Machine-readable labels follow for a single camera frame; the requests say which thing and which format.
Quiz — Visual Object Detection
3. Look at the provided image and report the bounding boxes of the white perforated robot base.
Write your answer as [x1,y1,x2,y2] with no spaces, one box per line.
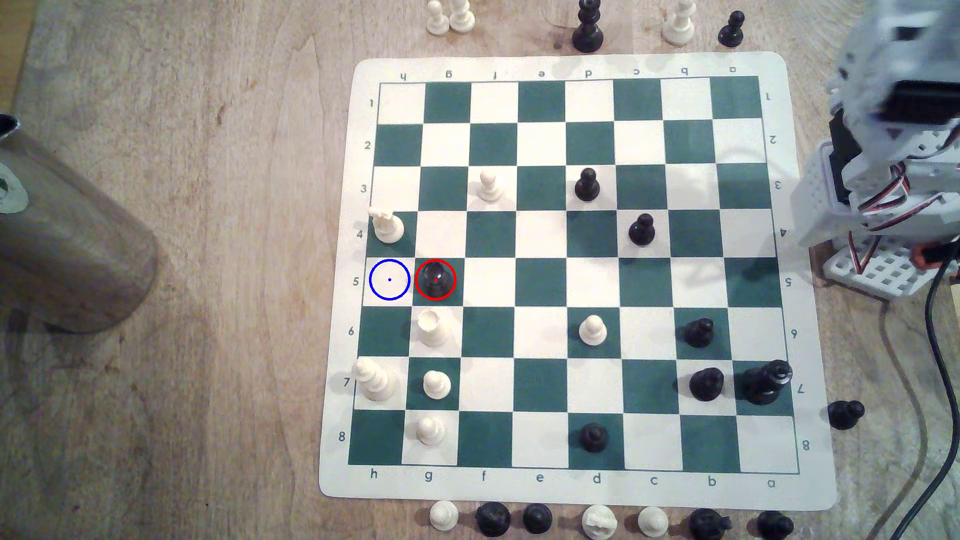
[822,236,957,301]

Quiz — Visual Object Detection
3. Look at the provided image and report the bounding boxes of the white chess rook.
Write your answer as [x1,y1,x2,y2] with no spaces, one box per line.
[416,311,451,348]

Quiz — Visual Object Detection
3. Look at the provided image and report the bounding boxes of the white chess knight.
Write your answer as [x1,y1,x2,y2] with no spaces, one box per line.
[582,504,618,540]
[369,208,406,245]

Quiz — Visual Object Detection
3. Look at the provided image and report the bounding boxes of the green and white chess mat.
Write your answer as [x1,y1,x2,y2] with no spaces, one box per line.
[318,51,839,513]

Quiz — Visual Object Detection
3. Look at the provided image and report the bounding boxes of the black chess rook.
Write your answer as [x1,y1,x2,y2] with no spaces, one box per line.
[475,501,512,538]

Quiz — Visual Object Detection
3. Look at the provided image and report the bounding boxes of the black chess king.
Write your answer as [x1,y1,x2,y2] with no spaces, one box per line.
[571,0,606,54]

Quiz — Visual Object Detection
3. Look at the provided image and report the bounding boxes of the black chess queen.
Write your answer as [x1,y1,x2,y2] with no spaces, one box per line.
[741,359,794,406]

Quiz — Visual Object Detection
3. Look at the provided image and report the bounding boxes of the white chess queen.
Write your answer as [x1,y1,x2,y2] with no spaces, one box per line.
[660,0,697,46]

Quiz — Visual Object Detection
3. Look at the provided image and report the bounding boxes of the black chess knight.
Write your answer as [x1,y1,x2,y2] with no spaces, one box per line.
[688,507,733,540]

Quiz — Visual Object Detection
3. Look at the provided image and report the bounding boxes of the black chess bishop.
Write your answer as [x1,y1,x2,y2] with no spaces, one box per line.
[756,510,795,540]

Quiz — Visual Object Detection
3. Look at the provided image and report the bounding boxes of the black pawn on b7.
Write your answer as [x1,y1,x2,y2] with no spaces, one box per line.
[688,366,726,402]

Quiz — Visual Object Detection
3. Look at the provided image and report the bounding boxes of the metal cylinder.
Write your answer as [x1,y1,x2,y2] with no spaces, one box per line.
[0,112,160,335]

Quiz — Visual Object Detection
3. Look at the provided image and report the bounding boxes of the orange clamp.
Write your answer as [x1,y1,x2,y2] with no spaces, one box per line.
[911,241,960,271]

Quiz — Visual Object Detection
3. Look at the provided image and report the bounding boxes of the red white black servo wires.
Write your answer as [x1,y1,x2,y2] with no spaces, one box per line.
[847,161,946,275]

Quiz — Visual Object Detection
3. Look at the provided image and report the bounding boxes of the black power cable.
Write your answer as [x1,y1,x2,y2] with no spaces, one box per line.
[888,255,960,540]

